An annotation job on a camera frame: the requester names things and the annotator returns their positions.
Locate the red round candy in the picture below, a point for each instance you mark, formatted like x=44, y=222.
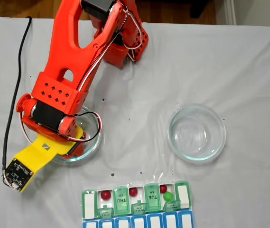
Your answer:
x=163, y=188
x=105, y=194
x=133, y=191

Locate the weekly pill organizer box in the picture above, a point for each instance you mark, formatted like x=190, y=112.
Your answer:
x=120, y=202

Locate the green round candy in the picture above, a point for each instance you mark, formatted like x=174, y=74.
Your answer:
x=168, y=196

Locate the glass bowl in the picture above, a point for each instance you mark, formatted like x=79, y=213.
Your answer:
x=92, y=142
x=177, y=147

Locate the black camera circuit board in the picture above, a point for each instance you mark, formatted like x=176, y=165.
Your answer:
x=17, y=174

